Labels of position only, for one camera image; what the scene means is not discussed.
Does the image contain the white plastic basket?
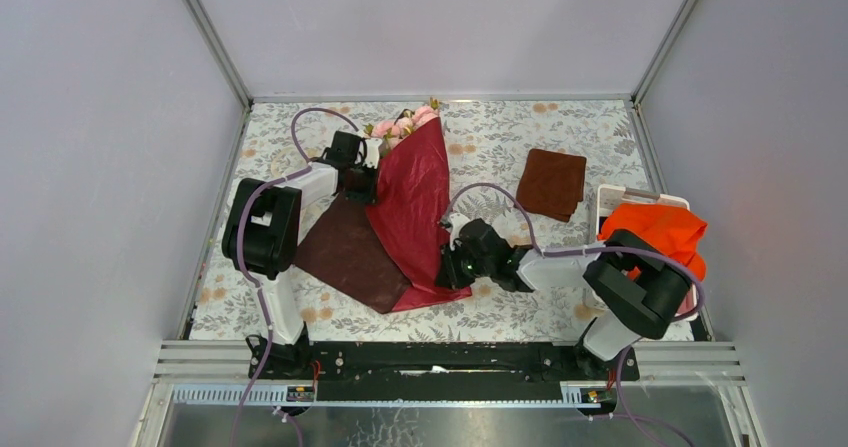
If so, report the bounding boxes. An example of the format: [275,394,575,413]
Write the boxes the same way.
[583,184,698,314]

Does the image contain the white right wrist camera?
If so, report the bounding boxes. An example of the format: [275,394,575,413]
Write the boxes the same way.
[441,212,470,245]

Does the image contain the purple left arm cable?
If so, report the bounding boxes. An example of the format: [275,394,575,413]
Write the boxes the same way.
[228,107,360,447]

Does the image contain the dark maroon wrapping paper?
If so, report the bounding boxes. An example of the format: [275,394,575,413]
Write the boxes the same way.
[294,117,472,314]

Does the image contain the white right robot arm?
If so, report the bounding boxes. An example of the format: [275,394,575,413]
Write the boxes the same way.
[436,214,697,379]

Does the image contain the floral patterned table mat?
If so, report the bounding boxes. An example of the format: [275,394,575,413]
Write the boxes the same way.
[190,99,697,344]

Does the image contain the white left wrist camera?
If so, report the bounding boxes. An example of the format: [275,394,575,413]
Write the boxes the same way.
[362,138,383,170]

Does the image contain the pink rose stem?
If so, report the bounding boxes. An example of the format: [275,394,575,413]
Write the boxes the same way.
[395,98,442,136]

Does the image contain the aluminium frame post left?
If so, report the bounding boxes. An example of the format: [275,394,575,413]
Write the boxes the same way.
[182,0,253,109]

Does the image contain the peach rose stem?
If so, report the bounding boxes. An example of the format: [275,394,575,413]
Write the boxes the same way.
[364,120,403,157]

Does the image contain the aluminium frame post right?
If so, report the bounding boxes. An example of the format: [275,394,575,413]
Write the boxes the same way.
[631,0,700,109]

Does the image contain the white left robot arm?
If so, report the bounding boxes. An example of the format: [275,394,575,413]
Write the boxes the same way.
[221,131,382,378]

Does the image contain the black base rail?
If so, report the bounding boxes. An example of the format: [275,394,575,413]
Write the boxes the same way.
[245,335,640,402]

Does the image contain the orange cloth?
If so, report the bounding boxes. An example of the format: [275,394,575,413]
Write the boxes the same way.
[597,204,708,281]

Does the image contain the aluminium frame post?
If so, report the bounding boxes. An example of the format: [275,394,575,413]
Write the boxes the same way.
[182,0,253,109]
[631,0,700,109]

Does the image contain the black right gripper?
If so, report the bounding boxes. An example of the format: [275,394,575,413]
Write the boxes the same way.
[434,239,494,291]

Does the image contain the brown folded cloth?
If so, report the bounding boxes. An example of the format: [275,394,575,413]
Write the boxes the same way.
[516,148,587,222]

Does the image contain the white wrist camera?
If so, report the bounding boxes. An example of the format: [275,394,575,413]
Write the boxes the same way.
[362,138,383,170]
[441,212,470,245]

